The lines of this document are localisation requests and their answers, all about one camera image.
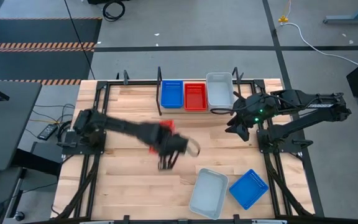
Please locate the white plastic bin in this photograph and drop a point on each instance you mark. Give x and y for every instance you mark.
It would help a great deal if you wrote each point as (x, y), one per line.
(219, 93)
(208, 194)

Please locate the black aluminium rig frame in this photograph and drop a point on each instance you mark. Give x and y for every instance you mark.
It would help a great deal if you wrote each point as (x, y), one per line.
(135, 83)

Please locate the red plastic basket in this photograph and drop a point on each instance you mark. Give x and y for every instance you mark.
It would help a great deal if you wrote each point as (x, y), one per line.
(195, 98)
(167, 124)

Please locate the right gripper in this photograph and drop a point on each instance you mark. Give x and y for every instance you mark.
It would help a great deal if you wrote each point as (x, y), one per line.
(253, 107)

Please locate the grey metal stand foot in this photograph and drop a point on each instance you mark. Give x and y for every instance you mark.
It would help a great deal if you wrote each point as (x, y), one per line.
(346, 20)

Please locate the blue plastic basket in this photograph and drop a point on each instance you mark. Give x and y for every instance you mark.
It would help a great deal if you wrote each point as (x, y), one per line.
(249, 189)
(172, 96)

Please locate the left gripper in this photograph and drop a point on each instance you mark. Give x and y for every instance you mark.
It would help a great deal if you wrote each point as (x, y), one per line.
(174, 144)

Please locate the black power adapter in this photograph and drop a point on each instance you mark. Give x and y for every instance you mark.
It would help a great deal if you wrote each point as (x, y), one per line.
(47, 131)

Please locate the black caster wheel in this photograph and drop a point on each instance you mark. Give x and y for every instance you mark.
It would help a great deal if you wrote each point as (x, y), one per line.
(19, 215)

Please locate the silver metal strip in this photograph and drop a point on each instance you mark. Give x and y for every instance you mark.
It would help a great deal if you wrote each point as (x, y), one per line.
(96, 222)
(269, 222)

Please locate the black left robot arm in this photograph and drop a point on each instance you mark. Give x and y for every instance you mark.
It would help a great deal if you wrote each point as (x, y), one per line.
(117, 126)

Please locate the black equipment box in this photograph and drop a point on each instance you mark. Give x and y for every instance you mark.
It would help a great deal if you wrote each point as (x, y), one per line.
(45, 152)

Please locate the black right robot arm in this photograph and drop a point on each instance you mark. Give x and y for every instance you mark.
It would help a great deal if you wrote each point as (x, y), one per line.
(315, 104)

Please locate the black hazard-striped floor mat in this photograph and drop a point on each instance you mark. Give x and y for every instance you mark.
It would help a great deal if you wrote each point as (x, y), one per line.
(42, 31)
(36, 65)

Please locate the dark grey desk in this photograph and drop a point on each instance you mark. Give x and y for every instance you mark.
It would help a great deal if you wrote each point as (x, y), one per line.
(8, 130)

